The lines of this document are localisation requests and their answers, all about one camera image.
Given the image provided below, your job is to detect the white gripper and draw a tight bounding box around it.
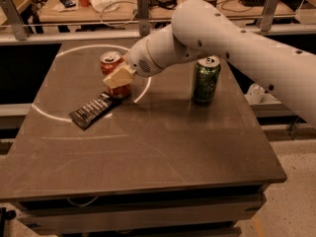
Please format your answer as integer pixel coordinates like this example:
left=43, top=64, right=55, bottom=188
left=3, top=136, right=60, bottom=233
left=103, top=38, right=163, bottom=89

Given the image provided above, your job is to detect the red coke can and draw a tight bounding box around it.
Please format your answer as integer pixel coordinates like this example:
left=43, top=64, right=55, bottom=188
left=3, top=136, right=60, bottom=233
left=100, top=50, right=130, bottom=99

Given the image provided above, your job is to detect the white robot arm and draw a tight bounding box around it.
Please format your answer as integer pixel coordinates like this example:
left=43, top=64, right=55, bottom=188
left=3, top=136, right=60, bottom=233
left=104, top=0, right=316, bottom=126

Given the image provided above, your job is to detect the black rxbar chocolate wrapper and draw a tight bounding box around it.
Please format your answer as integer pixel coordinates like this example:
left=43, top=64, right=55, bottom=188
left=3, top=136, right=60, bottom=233
left=69, top=92, right=122, bottom=130

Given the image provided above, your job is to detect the green soda can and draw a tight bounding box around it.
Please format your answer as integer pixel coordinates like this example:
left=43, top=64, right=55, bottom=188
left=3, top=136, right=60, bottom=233
left=192, top=55, right=221, bottom=104

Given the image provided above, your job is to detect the wooden background desk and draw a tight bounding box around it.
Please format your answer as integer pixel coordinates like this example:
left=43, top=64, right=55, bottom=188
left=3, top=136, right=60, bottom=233
left=39, top=0, right=296, bottom=25

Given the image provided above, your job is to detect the white crumpled cloth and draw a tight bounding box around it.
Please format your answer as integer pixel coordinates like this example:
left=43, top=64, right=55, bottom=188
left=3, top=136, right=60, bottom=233
left=89, top=0, right=119, bottom=12

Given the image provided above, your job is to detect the black power adapter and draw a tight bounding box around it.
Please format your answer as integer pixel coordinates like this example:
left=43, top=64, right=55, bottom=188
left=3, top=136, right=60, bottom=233
left=158, top=0, right=177, bottom=9

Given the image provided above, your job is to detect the clear sanitizer bottle left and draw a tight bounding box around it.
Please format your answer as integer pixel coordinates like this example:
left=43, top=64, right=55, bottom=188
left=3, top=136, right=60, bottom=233
left=245, top=83, right=265, bottom=104

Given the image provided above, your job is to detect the metal bracket middle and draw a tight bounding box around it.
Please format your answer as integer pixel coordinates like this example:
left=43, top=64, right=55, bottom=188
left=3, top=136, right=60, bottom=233
left=137, top=0, right=150, bottom=37

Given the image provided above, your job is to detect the metal bracket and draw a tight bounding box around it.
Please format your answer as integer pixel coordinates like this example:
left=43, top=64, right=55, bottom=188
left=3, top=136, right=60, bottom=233
left=0, top=0, right=29, bottom=40
left=137, top=0, right=150, bottom=37
left=258, top=0, right=279, bottom=32

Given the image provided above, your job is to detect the white cable under table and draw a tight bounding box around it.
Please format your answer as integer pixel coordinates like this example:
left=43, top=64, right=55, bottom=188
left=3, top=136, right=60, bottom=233
left=66, top=196, right=100, bottom=207

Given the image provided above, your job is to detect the metal bracket left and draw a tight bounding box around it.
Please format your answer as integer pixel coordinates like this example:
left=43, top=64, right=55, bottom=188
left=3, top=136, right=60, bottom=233
left=0, top=0, right=29, bottom=40

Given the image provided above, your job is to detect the metal bracket right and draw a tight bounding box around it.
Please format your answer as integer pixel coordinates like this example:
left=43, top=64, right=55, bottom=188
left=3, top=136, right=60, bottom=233
left=258, top=0, right=279, bottom=32

